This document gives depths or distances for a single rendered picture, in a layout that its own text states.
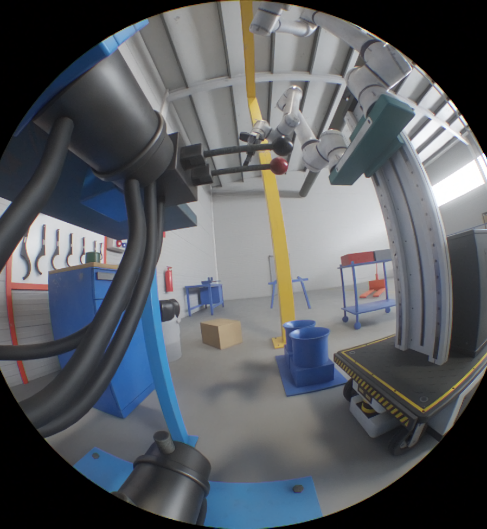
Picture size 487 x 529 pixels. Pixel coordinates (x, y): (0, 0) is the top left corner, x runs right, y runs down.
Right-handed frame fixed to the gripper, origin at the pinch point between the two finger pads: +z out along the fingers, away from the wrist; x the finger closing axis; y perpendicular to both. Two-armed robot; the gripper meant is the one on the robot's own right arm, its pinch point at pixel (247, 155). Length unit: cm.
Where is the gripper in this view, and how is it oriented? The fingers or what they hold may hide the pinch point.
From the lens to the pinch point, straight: 102.9
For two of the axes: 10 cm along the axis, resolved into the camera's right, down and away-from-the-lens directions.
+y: 9.5, 3.1, 0.3
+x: -1.0, 2.3, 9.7
